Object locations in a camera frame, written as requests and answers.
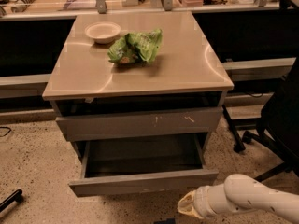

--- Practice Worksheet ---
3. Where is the black desk leg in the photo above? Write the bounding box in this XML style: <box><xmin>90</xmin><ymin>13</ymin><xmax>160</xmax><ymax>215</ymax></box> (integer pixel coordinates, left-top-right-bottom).
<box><xmin>222</xmin><ymin>105</ymin><xmax>246</xmax><ymax>153</ymax></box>

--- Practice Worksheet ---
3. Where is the green chip bag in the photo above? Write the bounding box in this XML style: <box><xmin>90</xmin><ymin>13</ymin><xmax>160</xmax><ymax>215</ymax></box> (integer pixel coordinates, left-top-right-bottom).
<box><xmin>107</xmin><ymin>29</ymin><xmax>163</xmax><ymax>64</ymax></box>

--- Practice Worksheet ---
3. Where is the black office chair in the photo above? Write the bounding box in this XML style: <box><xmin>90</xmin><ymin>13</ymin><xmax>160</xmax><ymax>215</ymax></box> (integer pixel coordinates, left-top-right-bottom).
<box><xmin>242</xmin><ymin>58</ymin><xmax>299</xmax><ymax>182</ymax></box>

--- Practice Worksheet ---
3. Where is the beige bowl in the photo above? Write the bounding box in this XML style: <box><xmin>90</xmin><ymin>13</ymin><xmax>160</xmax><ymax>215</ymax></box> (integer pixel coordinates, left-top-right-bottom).
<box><xmin>85</xmin><ymin>21</ymin><xmax>121</xmax><ymax>44</ymax></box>

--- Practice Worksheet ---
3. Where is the grey drawer cabinet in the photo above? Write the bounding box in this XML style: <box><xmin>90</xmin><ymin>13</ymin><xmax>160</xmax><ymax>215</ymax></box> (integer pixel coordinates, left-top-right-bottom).
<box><xmin>43</xmin><ymin>12</ymin><xmax>233</xmax><ymax>156</ymax></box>

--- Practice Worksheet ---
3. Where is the black chair leg left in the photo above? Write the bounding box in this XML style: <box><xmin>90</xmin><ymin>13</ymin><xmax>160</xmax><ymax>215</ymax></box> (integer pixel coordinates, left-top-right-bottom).
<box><xmin>0</xmin><ymin>189</ymin><xmax>23</xmax><ymax>212</ymax></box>

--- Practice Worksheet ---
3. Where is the black floor cable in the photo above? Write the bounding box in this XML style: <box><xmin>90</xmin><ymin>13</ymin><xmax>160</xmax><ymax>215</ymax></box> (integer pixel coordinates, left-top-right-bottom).
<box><xmin>0</xmin><ymin>126</ymin><xmax>13</xmax><ymax>138</ymax></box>

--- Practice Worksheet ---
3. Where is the grey drawer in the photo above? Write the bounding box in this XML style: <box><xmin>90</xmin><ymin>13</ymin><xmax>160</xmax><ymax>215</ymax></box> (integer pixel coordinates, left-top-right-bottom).
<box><xmin>69</xmin><ymin>133</ymin><xmax>218</xmax><ymax>197</ymax></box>
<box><xmin>56</xmin><ymin>107</ymin><xmax>221</xmax><ymax>142</ymax></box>

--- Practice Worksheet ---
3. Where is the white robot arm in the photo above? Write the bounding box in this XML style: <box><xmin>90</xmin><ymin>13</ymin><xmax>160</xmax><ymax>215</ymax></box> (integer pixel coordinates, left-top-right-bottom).
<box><xmin>178</xmin><ymin>174</ymin><xmax>299</xmax><ymax>224</ymax></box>

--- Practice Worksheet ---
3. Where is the grey top drawer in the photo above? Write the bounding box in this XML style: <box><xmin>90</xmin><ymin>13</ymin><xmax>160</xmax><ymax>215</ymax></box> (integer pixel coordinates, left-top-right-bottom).
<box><xmin>56</xmin><ymin>107</ymin><xmax>221</xmax><ymax>142</ymax></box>

